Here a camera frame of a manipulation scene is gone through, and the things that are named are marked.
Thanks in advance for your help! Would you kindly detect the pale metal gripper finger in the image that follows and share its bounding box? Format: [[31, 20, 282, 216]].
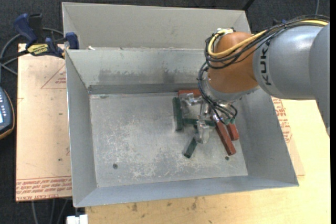
[[180, 92, 203, 115], [195, 120, 211, 144]]

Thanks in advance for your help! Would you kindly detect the grey metal bin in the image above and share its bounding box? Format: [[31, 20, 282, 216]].
[[61, 2, 299, 208]]

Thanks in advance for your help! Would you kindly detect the brown cardboard board red print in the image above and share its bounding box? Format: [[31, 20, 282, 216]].
[[15, 43, 306, 202]]

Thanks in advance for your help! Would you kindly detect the red-brown flat block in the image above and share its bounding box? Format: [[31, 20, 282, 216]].
[[177, 89, 202, 98], [226, 123, 240, 141], [213, 118, 237, 156]]

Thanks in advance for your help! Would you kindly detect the dark green flat block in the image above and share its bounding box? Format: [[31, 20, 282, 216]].
[[183, 118, 216, 126], [172, 97, 185, 132], [183, 136, 200, 158]]

